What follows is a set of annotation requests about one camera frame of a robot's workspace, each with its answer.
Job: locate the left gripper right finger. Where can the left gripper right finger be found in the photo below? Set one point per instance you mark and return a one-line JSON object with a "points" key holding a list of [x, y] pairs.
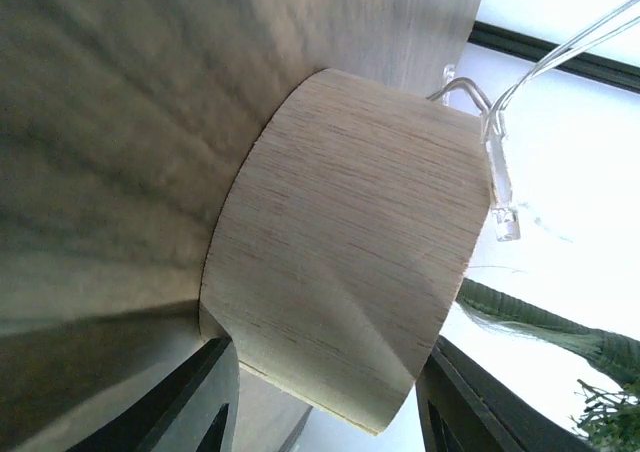
{"points": [[462, 407]]}

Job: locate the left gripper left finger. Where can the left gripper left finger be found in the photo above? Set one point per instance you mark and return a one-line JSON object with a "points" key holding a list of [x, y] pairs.
{"points": [[193, 409]]}

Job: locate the small green christmas tree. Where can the small green christmas tree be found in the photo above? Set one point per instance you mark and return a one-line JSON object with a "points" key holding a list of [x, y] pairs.
{"points": [[345, 236]]}

